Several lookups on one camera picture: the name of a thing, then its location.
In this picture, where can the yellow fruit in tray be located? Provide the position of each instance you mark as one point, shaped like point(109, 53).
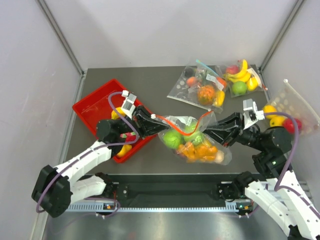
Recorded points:
point(124, 150)

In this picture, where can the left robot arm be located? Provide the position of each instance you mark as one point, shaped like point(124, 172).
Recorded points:
point(58, 187)

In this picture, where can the red apple in dotted bag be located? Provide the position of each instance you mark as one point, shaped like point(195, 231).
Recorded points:
point(289, 125)

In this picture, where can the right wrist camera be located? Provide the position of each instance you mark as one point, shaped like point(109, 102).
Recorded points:
point(252, 110)

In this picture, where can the aluminium corner post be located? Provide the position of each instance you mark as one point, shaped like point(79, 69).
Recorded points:
point(61, 37)
point(289, 20)

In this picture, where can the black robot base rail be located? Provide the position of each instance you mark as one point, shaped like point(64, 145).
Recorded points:
point(177, 190)

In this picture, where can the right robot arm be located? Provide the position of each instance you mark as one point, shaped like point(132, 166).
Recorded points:
point(282, 197)

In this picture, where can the yellow orange with green stem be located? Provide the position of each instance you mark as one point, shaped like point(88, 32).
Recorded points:
point(277, 121)

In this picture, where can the aluminium corner post right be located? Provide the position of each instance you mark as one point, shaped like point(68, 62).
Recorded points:
point(289, 20)

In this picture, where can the zip bag with red zipper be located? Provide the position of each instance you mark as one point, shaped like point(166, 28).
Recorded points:
point(187, 139)

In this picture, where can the red peach toy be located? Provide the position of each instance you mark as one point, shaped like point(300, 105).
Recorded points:
point(232, 69)

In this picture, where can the zip bag with bananas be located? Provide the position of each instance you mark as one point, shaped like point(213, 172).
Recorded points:
point(253, 72)

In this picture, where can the yellow lemon in banana bag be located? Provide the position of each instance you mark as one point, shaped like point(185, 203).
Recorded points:
point(252, 84)

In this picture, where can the yellow mango in blue-zip bag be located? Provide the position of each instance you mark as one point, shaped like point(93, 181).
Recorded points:
point(219, 99)

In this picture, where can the orange pineapple toy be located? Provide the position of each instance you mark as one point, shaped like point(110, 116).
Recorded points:
point(206, 95)

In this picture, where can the white slotted cable duct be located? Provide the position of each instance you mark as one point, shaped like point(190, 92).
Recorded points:
point(109, 207)

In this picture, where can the aluminium corner post left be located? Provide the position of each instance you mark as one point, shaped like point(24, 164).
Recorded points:
point(61, 37)

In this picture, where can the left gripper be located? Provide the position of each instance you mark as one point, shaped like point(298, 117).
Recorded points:
point(144, 122)

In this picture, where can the green apple in banana bag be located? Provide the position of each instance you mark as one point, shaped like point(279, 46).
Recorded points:
point(239, 88)

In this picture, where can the dotted flat zip bag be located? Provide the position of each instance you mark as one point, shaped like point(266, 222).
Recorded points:
point(181, 91)

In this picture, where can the pink dragon fruit toy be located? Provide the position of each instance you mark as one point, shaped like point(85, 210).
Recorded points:
point(129, 137)

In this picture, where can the red plastic tray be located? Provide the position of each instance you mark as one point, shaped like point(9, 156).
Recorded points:
point(95, 107)

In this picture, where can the green apple in red-zip bag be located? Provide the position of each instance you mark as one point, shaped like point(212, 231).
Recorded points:
point(192, 130)

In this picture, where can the banana bunch in tray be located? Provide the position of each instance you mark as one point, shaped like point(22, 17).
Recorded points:
point(115, 114)

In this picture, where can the orange persimmon toy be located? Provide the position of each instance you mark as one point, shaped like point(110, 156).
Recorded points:
point(191, 81)

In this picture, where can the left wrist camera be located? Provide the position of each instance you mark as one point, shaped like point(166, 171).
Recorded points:
point(128, 106)

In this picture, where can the yellow lemon left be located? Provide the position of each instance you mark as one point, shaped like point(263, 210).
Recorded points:
point(269, 109)

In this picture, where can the zip bag with blue zipper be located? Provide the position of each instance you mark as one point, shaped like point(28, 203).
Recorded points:
point(207, 75)

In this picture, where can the orange mandarin cluster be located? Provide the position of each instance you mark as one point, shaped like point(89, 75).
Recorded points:
point(197, 153)

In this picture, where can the orange tomato toy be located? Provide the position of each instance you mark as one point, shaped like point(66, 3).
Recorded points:
point(222, 81)

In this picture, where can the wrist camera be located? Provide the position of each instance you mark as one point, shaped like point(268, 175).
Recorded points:
point(128, 106)
point(252, 110)

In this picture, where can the yellow banana bunch in bag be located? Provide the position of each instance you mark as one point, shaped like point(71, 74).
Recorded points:
point(243, 75)

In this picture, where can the dotted zip bag with lemons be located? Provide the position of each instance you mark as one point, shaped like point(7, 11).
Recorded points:
point(289, 101)

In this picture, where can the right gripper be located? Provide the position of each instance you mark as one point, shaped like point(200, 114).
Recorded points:
point(229, 129)

